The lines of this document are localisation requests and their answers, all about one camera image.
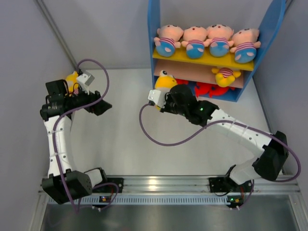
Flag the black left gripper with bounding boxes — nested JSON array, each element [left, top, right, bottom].
[[65, 84, 112, 116]]

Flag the red shark plush toy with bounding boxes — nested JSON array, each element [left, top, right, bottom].
[[176, 79, 189, 85]]

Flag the yellow duck plush striped shirt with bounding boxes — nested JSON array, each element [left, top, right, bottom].
[[211, 67, 241, 87]]

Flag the boy doll striped shirt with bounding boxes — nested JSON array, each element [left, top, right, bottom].
[[205, 24, 234, 57]]

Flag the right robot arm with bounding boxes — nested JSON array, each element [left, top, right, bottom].
[[156, 84, 288, 191]]

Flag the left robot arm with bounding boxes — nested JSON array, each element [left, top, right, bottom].
[[40, 79, 112, 205]]

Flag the blue yellow toy shelf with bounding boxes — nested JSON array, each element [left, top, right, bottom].
[[147, 0, 286, 102]]

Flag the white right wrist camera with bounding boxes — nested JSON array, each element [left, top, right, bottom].
[[148, 89, 166, 108]]

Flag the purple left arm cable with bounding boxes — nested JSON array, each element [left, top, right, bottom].
[[52, 59, 119, 214]]

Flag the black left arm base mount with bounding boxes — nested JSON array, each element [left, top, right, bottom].
[[85, 167, 124, 193]]

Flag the aluminium rail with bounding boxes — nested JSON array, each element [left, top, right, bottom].
[[121, 176, 300, 195]]

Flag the perforated grey cable duct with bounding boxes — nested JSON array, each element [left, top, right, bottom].
[[79, 193, 244, 205]]

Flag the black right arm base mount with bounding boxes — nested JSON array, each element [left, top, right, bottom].
[[208, 165, 253, 195]]

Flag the metal corner post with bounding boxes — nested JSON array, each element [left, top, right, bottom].
[[34, 0, 77, 69]]

